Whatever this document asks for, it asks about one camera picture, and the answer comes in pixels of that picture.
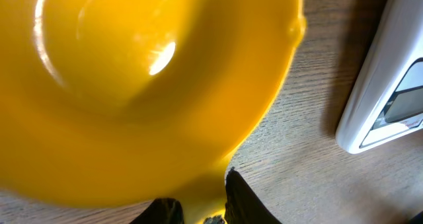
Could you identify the white digital kitchen scale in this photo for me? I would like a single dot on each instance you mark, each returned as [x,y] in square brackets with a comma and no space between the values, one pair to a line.
[386,100]

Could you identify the yellow plastic measuring scoop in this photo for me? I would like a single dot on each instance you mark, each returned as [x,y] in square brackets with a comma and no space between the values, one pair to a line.
[113,102]

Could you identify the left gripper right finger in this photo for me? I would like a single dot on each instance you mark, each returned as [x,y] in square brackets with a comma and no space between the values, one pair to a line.
[243,206]

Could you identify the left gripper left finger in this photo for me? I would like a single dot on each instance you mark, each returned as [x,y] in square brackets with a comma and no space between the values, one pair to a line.
[161,211]

